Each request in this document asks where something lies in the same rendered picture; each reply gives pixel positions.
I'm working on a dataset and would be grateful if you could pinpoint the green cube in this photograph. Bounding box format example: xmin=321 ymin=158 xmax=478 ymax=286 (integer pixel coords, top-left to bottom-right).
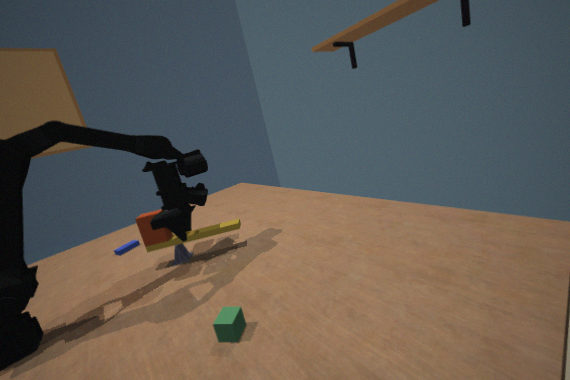
xmin=212 ymin=307 xmax=246 ymax=342

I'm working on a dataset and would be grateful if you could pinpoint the blue bar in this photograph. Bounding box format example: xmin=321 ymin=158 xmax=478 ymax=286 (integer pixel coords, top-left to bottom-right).
xmin=114 ymin=239 xmax=140 ymax=256

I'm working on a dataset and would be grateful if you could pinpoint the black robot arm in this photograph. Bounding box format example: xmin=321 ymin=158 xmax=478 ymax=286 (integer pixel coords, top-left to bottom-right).
xmin=0 ymin=120 xmax=208 ymax=371

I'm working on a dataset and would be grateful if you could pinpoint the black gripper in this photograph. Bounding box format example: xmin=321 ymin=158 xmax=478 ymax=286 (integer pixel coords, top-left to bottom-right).
xmin=150 ymin=181 xmax=196 ymax=241

